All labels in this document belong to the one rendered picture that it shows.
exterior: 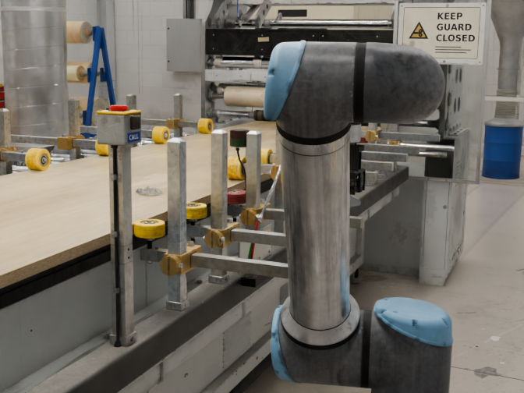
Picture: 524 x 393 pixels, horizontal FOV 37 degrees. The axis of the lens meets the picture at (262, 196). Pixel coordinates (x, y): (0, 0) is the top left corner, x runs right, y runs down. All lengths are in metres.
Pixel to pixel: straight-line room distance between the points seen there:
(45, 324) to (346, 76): 1.07
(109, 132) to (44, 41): 4.48
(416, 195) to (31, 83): 2.98
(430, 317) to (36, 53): 4.94
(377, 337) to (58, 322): 0.81
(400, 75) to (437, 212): 3.55
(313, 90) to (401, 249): 3.79
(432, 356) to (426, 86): 0.57
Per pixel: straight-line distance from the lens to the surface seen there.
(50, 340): 1.95
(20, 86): 6.18
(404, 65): 1.14
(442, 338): 1.53
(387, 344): 1.52
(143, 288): 2.29
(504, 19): 8.71
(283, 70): 1.13
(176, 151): 1.94
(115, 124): 1.69
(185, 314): 2.01
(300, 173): 1.22
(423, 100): 1.17
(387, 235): 4.87
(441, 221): 4.66
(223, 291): 2.20
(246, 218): 2.41
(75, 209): 2.29
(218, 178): 2.17
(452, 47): 4.53
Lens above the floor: 1.36
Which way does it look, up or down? 11 degrees down
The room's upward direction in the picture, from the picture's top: 1 degrees clockwise
